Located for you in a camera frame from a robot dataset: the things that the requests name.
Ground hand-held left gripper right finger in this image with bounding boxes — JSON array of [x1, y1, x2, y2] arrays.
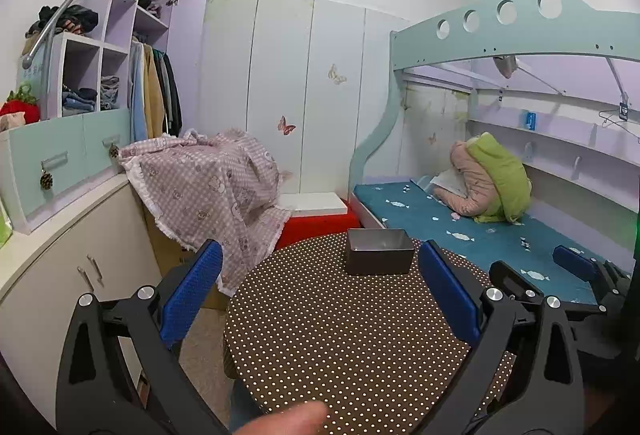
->
[[415, 239, 586, 435]]

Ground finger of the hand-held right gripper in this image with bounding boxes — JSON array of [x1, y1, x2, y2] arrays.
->
[[552, 245, 601, 283], [489, 260, 545, 303]]

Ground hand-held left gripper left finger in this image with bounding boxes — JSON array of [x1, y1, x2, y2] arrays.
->
[[56, 239, 236, 435]]

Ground grey metal box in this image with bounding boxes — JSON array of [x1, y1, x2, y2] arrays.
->
[[345, 228, 416, 276]]

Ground cardboard box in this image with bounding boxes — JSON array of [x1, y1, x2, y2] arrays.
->
[[145, 205, 231, 311]]

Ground pink checked cloth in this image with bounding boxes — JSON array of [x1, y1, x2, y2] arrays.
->
[[119, 128, 293, 297]]

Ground green blanket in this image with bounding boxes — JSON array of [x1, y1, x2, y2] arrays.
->
[[467, 132, 533, 223]]

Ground white pillow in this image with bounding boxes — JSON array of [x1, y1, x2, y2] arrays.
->
[[430, 170, 468, 196]]

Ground pink padded coat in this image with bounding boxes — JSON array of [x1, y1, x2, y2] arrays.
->
[[449, 138, 501, 216]]

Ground round polka-dot table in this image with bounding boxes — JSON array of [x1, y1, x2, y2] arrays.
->
[[222, 232, 516, 435]]

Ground white cabinet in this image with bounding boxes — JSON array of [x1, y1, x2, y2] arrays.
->
[[0, 172, 166, 416]]

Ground red storage box white lid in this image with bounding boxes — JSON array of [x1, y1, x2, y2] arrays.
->
[[274, 192, 361, 251]]

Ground teal drawer unit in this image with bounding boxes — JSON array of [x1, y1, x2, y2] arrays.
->
[[0, 108, 133, 233]]

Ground green packet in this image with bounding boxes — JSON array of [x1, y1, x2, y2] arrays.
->
[[0, 205, 13, 248]]

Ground hanging clothes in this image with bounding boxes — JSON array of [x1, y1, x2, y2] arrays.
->
[[130, 32, 183, 143]]

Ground folded grey clothes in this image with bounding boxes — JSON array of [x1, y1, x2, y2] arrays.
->
[[100, 75, 121, 111]]

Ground grey hanging lamp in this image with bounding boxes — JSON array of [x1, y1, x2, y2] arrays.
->
[[492, 55, 518, 79]]

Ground folded blue clothes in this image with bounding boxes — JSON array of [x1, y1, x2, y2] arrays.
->
[[62, 88, 98, 112]]

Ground red strawberry plush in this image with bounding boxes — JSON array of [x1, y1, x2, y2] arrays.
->
[[0, 82, 42, 126]]

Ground white wardrobe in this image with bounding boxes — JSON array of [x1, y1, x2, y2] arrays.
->
[[197, 0, 413, 211]]

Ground lilac shelf unit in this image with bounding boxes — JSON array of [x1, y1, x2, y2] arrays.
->
[[20, 0, 208, 121]]

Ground dark clothes pile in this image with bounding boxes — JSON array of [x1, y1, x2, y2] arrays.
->
[[27, 4, 100, 36]]

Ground lilac wall shelf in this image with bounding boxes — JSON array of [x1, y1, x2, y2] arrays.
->
[[467, 115, 640, 221]]

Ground teal bunk bed frame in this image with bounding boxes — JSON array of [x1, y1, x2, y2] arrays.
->
[[347, 0, 640, 216]]

